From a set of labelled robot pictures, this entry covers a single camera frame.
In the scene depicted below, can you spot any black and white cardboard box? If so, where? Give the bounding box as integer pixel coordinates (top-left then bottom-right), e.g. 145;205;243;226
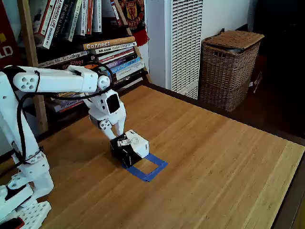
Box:
109;130;150;169

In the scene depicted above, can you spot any blue tape square target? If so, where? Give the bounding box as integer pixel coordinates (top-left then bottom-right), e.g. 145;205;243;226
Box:
122;153;169;183

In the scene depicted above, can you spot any black spine book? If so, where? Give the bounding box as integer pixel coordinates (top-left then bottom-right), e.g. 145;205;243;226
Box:
112;70;148;86

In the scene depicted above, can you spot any pink spine book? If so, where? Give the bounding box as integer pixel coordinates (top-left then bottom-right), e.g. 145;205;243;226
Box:
51;98;90;113

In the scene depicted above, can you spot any light blue spine book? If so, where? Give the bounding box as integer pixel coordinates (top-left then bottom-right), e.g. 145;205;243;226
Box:
108;57;142;73

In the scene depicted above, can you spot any red and white spine book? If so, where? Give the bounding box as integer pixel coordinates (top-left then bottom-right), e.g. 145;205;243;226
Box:
97;47;135;64

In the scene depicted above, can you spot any black no filter book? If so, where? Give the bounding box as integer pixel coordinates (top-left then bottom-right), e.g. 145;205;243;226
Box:
61;56;96;70

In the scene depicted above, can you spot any white Modern Romance book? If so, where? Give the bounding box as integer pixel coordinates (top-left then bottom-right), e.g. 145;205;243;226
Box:
91;42;138;55

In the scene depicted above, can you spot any orange Connect book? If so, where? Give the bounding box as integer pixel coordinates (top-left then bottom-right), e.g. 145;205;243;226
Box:
82;36;136;51

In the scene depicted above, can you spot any grey spine book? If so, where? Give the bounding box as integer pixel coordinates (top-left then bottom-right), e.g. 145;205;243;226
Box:
68;0;83;42

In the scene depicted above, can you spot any orange spine book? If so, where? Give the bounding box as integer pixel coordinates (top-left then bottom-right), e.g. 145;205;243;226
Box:
86;0;94;35

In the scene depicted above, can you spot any white spine paperback book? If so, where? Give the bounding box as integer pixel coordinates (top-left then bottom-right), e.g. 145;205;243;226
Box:
92;0;102;33

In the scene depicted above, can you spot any thin red spine book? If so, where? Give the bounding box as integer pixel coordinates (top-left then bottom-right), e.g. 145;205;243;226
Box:
110;0;123;27

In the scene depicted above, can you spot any black Moral Animal book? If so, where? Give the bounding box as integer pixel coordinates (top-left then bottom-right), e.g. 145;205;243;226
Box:
51;0;77;46

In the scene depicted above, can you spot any red football scarf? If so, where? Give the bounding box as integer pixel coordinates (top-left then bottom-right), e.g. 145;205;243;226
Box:
118;0;150;47

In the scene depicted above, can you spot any white Financial Life book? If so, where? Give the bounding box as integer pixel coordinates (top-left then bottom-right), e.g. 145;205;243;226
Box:
42;0;64;50

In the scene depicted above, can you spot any white louvered heater unit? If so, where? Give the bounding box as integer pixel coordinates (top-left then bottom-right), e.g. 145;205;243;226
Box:
164;0;204;100

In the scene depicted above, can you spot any wooden ladder shelf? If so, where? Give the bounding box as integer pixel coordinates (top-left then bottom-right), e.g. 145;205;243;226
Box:
18;0;153;134

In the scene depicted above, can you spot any red and yellow banner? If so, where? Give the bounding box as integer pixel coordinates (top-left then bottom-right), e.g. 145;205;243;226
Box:
0;0;23;72

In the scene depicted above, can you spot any brown wicker basket with lid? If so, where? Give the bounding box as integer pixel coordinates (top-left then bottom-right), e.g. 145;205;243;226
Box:
199;30;265;113

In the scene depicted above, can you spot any red object with white print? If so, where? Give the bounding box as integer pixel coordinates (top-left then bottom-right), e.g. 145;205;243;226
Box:
249;56;267;95

